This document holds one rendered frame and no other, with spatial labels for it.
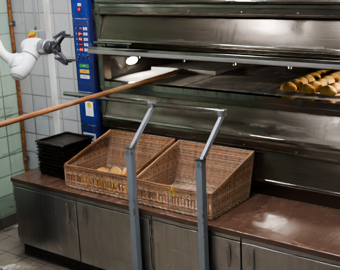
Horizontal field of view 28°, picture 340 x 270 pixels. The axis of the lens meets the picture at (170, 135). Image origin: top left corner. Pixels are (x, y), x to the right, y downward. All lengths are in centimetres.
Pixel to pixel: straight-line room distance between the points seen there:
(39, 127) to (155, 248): 166
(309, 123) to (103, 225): 139
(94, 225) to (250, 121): 116
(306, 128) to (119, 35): 141
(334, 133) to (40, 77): 231
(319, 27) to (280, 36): 23
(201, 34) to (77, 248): 157
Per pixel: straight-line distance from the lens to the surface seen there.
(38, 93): 512
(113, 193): 411
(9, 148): 529
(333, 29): 367
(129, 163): 380
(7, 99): 523
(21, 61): 410
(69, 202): 433
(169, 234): 385
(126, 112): 452
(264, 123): 394
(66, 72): 486
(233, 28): 395
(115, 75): 470
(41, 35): 494
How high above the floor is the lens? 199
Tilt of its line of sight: 15 degrees down
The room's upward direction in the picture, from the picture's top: 3 degrees counter-clockwise
